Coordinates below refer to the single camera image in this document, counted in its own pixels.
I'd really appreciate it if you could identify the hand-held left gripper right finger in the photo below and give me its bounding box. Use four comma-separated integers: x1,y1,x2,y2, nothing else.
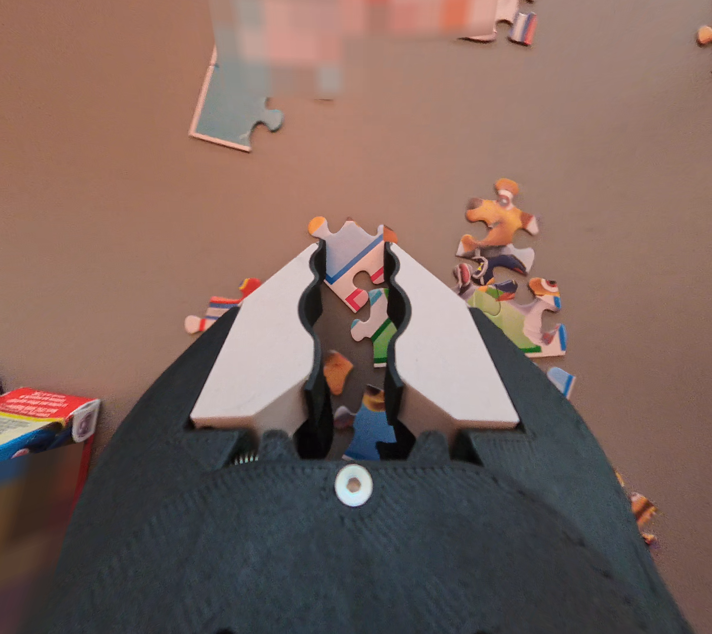
384,242,520,459

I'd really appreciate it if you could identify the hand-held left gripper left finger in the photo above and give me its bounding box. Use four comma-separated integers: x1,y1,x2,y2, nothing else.
191,242,333,459

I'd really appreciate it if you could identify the green puzzle section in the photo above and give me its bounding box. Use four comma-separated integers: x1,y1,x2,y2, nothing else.
466,278,568,358

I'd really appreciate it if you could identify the orange fur puzzle piece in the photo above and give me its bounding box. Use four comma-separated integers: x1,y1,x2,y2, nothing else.
324,350,355,397

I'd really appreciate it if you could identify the brown dog puzzle piece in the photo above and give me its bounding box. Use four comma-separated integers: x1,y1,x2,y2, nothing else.
456,179,540,259

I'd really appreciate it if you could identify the pink blue puzzle piece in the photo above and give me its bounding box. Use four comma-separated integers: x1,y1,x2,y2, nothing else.
309,217,399,313

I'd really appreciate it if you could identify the white purple striped puzzle piece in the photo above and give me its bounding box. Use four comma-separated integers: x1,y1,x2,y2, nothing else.
185,278,262,335

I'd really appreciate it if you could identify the teal green corner puzzle piece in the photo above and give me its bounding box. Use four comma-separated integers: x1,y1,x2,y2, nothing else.
350,288,398,369

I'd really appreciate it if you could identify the navy white puzzle piece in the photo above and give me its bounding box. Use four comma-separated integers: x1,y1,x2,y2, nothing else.
452,250,536,296

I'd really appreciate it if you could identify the colourful puzzle box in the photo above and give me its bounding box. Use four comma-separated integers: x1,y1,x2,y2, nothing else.
0,388,102,461

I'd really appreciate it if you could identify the orange brown puzzle piece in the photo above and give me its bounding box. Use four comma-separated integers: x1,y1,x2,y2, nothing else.
616,470,659,547

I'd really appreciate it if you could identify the assembled teal puzzle section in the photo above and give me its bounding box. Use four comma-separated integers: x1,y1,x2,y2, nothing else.
189,45,284,152

